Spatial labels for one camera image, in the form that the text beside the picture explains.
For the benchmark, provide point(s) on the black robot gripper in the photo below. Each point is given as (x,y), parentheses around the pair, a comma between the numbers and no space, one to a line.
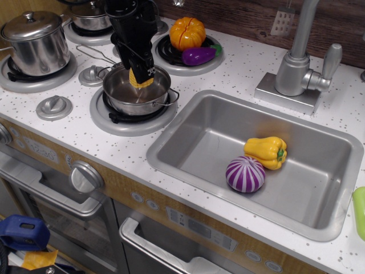
(134,28)

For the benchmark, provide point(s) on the yellow toy corn cob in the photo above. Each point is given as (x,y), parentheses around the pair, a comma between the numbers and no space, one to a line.
(133,81)

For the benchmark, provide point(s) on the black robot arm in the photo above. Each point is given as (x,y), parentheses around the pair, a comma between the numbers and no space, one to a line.
(126,4)

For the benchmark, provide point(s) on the back right stove burner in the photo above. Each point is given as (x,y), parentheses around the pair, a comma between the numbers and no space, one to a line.
(169,58)

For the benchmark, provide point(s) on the stove burner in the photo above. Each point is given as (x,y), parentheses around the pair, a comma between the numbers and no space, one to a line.
(53,81)
(89,39)
(169,58)
(117,123)

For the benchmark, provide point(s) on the grey stove knob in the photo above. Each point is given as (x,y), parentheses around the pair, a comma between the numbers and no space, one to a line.
(93,76)
(115,52)
(54,108)
(162,27)

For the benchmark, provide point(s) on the back grey stove knob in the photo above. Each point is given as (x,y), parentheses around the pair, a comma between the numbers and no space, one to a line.
(162,27)

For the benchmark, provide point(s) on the middle left grey stove knob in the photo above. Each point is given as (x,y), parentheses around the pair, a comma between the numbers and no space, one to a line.
(93,76)

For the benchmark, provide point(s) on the front right stove burner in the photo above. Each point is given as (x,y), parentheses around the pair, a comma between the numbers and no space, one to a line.
(117,123)

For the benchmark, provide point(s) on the back left stove burner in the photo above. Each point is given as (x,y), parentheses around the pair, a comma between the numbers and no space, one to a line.
(89,39)

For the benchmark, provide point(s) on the front grey stove knob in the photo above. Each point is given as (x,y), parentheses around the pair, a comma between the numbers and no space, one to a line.
(54,108)

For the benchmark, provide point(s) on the front left stove burner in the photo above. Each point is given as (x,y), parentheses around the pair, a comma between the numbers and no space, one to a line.
(53,81)

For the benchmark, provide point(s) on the purple toy eggplant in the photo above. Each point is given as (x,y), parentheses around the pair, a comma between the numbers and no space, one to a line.
(199,55)

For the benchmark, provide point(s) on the orange toy pumpkin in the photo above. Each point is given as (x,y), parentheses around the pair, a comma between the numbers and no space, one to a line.
(187,33)

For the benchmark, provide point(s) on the small steel pot glass lid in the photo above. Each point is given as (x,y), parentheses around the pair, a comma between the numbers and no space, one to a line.
(90,16)

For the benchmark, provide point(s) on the tall steel pot with lid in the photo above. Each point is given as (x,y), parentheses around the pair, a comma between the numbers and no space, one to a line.
(37,42)

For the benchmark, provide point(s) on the round silver oven dial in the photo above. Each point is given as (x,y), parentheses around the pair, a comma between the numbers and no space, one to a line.
(84,178)

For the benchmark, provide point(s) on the hanging silver spatula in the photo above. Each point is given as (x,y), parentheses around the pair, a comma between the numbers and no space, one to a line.
(283,21)

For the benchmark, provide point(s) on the purple striped toy onion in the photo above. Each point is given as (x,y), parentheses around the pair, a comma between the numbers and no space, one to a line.
(245,174)

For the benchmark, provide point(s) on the silver toy faucet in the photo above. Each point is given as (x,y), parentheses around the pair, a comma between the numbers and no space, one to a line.
(296,86)

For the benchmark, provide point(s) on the yellow toy bell pepper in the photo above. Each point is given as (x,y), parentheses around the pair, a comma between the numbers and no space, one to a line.
(270,152)

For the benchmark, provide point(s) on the blue clamp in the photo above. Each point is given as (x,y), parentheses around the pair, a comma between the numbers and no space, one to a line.
(23,233)

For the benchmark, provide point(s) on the grey metal sink basin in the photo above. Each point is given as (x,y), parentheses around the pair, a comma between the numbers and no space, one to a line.
(309,194)

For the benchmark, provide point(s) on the yellow cloth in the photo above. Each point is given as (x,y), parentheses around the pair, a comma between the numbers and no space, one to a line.
(39,259)

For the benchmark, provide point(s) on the green object at edge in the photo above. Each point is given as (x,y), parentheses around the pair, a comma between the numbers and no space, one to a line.
(358,202)

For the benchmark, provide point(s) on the steel pan with handles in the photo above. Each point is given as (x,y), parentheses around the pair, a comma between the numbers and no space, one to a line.
(134,101)

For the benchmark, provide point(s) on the wire utensil handle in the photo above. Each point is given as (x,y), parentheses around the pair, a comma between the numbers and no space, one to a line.
(94,53)

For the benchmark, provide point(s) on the silver oven door handle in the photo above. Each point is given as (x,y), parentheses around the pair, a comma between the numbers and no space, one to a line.
(28,179)

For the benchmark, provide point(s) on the silver dishwasher door handle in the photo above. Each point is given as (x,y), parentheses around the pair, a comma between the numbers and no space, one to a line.
(163,257)

